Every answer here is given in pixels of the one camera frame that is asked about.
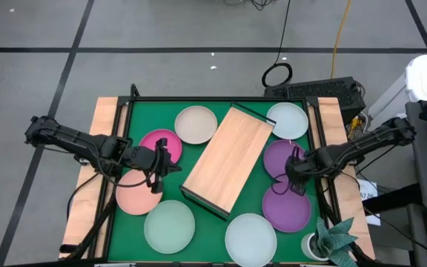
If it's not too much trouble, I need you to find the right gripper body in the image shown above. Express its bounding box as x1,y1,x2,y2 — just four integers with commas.
285,150,324,183

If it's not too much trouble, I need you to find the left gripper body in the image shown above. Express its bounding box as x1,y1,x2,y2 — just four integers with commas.
122,144,183,179

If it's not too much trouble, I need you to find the magenta pink plate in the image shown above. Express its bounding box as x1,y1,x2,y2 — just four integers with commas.
139,128,183,165

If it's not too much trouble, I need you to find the purple plate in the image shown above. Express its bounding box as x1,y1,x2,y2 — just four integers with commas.
262,139,307,183
261,181,312,234

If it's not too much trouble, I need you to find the peach plate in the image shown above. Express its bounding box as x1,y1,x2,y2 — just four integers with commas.
115,168,164,217

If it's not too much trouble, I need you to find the pale white-blue plate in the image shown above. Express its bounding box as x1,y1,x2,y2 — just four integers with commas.
265,102,310,141
224,212,278,267

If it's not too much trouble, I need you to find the beige plate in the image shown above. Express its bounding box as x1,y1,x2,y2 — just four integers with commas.
173,105,219,145

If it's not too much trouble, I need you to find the white bowl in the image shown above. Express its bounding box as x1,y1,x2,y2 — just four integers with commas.
143,200,196,255

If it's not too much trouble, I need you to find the white plant pot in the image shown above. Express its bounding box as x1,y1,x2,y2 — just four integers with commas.
300,232,329,263

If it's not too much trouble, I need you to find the black computer case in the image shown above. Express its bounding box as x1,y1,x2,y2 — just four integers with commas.
264,76,366,125

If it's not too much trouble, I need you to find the green leafy plant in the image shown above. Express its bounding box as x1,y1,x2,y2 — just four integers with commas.
309,217,359,267

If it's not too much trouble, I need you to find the white paper sheet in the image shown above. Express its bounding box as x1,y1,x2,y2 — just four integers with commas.
356,179,381,226

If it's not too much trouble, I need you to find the green table mat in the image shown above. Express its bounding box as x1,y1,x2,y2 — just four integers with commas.
107,99,322,263

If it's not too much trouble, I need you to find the wooden shelf with black frame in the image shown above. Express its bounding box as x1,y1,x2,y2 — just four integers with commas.
179,101,277,223

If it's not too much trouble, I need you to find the yellow cable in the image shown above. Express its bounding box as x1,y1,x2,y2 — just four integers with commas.
330,0,354,79

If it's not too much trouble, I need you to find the black coiled floor cable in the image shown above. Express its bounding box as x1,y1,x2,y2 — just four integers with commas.
260,0,294,89

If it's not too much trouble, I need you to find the black cable bundle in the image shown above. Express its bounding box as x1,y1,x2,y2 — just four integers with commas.
223,0,277,11

